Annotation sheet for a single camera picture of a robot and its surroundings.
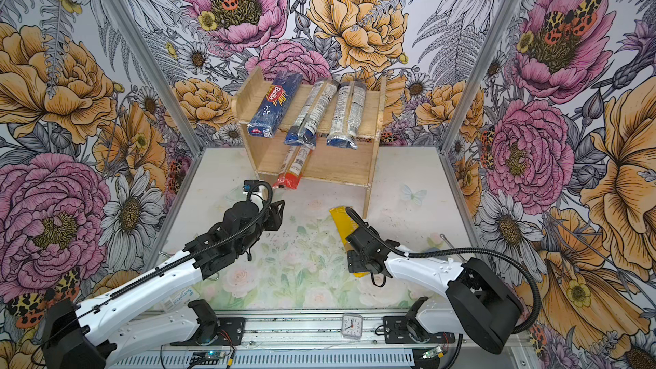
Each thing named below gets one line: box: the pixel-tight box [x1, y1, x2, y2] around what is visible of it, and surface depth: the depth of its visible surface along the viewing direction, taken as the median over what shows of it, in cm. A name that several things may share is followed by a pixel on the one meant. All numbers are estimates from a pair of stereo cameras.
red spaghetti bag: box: [271, 145, 316, 191], surface depth 84 cm
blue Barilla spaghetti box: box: [246, 71, 303, 139], surface depth 70 cm
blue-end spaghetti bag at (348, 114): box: [326, 81, 368, 150], surface depth 67 cm
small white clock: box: [341, 313, 364, 340], surface depth 75 cm
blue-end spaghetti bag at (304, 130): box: [284, 81, 339, 150], surface depth 68 cm
